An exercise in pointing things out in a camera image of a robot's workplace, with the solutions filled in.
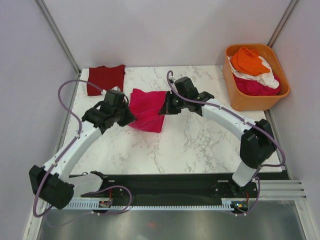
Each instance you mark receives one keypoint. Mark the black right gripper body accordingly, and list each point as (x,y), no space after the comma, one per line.
(177,104)

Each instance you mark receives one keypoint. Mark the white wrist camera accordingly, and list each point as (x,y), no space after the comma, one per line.
(104,91)
(172,80)

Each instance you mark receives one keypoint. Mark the white slotted cable duct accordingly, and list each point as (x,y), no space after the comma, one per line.
(96,204)

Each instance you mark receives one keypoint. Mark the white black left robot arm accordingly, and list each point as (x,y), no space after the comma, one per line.
(52,182)

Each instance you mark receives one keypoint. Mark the orange t-shirt in basket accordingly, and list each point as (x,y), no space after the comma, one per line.
(247,61)

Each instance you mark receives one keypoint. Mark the aluminium frame rail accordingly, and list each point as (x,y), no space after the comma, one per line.
(275,190)

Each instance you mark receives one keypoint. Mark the folded dark red t-shirt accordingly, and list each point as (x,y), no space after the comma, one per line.
(107,78)

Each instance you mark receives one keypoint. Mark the orange plastic laundry basket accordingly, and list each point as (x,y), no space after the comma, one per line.
(241,102)

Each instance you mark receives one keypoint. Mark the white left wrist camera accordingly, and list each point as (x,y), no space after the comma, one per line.
(104,91)

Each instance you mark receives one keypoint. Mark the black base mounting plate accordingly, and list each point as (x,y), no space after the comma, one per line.
(127,197)

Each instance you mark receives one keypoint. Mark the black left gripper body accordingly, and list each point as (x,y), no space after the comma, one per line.
(120,114)

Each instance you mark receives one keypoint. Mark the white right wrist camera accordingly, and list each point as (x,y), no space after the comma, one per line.
(172,80)

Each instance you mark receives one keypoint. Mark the magenta t-shirt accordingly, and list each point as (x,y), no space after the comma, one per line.
(254,88)
(146,106)

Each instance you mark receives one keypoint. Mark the white t-shirt in basket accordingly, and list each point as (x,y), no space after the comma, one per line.
(265,79)

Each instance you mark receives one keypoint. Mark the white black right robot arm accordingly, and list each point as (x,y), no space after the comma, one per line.
(256,138)

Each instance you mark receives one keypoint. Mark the magenta t-shirt in basket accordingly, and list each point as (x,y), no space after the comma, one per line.
(254,88)

